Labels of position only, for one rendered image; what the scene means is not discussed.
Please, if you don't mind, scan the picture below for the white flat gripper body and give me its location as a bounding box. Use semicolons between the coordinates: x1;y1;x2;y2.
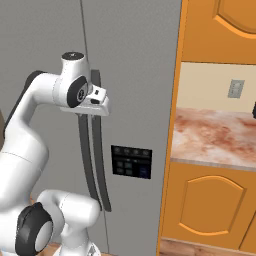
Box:
59;96;111;117

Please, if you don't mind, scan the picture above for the grey wall socket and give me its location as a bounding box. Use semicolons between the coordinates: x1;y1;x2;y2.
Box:
227;78;246;100

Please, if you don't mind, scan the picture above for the grey fridge door with panel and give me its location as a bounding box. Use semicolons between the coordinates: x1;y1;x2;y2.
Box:
79;0;183;256

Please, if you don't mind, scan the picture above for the orange base cupboard door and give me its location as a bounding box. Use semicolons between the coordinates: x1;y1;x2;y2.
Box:
160;161;256;252

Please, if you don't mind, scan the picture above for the orange wall cupboard door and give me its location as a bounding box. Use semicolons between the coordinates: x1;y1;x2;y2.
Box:
181;0;256;65

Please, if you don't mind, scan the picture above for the dark grey freezer door handle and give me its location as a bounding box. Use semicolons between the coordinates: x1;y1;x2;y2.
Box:
76;113;103;212

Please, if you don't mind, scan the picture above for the grey freezer door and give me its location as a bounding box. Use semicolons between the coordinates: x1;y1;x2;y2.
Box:
0;0;110;256

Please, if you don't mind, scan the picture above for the dark grey fridge door handle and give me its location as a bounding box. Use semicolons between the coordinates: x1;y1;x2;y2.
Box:
90;68;113;213

